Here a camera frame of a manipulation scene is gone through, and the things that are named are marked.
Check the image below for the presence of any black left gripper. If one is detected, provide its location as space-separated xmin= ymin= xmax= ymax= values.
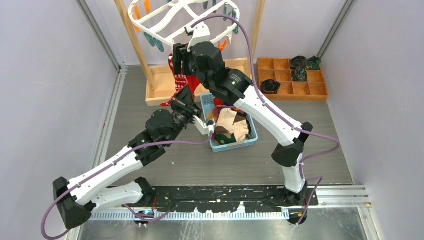
xmin=165 ymin=84 xmax=203 ymax=146

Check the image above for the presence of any red snowflake sock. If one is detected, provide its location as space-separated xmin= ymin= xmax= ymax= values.
xmin=168 ymin=53 xmax=201 ymax=100

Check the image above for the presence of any beige brown-cuffed sock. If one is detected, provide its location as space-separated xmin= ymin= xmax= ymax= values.
xmin=232 ymin=120 xmax=249 ymax=143
xmin=215 ymin=108 xmax=237 ymax=134

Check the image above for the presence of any green dotted sock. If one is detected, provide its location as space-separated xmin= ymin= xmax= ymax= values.
xmin=214 ymin=132 xmax=237 ymax=146

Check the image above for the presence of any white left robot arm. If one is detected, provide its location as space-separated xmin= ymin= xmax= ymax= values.
xmin=52 ymin=86 xmax=201 ymax=230

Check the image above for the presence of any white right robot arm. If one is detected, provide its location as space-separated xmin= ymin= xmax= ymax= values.
xmin=172 ymin=41 xmax=313 ymax=205

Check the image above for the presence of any white round clip hanger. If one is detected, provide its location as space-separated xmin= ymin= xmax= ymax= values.
xmin=127 ymin=0 xmax=241 ymax=52

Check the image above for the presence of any wooden hanger stand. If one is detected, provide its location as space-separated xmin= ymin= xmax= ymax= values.
xmin=114 ymin=0 xmax=266 ymax=107

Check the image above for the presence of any light blue plastic basket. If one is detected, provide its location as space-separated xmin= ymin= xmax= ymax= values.
xmin=200 ymin=93 xmax=258 ymax=153

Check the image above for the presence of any rolled dark sock left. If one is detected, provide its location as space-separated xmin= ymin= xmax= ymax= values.
xmin=260 ymin=79 xmax=281 ymax=94

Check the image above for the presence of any rolled dark sock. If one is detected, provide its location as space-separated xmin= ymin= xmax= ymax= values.
xmin=260 ymin=79 xmax=281 ymax=94
xmin=289 ymin=55 xmax=308 ymax=70
xmin=306 ymin=56 xmax=322 ymax=71
xmin=291 ymin=67 xmax=308 ymax=82

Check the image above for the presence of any orange wooden compartment tray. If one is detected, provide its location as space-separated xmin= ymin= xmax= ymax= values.
xmin=256 ymin=58 xmax=329 ymax=102

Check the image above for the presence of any rolled dark sock middle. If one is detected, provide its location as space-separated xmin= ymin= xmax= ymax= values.
xmin=291 ymin=67 xmax=308 ymax=82

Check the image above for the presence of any rolled dark sock top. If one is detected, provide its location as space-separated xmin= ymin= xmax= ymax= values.
xmin=289 ymin=55 xmax=308 ymax=70

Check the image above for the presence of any rolled dark sock right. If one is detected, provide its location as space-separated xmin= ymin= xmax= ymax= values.
xmin=306 ymin=56 xmax=322 ymax=71

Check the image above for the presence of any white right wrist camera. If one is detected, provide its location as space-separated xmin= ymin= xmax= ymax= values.
xmin=185 ymin=22 xmax=211 ymax=52

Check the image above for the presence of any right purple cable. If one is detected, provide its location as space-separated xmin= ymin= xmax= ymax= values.
xmin=191 ymin=13 xmax=341 ymax=227

